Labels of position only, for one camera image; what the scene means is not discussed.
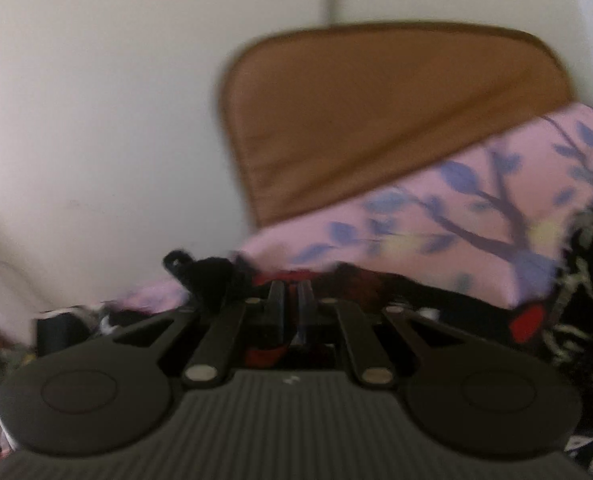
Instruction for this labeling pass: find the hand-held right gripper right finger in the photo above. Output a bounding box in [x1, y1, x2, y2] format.
[296, 281, 483, 387]

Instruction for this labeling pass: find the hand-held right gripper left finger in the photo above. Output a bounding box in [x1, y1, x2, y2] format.
[110, 281, 286, 387]

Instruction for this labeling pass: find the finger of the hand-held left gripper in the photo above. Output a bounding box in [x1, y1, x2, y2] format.
[163, 248, 244, 307]

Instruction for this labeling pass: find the red and black garment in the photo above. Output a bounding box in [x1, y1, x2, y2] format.
[244, 264, 549, 367]

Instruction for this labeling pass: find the pink floral bed sheet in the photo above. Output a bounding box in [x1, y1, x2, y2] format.
[91, 102, 593, 346]

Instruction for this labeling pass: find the brown wooden headboard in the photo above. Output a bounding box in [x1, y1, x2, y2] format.
[219, 21, 577, 228]

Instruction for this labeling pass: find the black white patterned garment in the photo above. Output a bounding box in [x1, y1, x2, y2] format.
[543, 200, 593, 480]

